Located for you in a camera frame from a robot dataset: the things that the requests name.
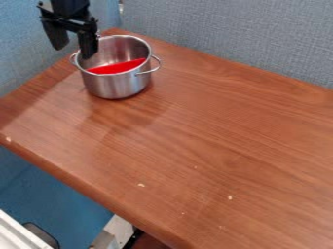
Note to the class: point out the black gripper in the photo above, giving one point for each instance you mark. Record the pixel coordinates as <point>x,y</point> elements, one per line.
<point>69,15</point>

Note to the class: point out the white table leg bracket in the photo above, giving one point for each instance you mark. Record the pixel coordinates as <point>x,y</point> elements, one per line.
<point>114,235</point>

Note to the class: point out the metal pot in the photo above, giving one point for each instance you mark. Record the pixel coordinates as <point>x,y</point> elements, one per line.
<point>118,48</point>

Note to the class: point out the red plastic block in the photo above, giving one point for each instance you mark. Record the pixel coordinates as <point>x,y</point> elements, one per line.
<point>117,67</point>

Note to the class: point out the white radiator panel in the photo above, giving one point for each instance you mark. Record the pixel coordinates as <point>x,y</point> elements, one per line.
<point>15,236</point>

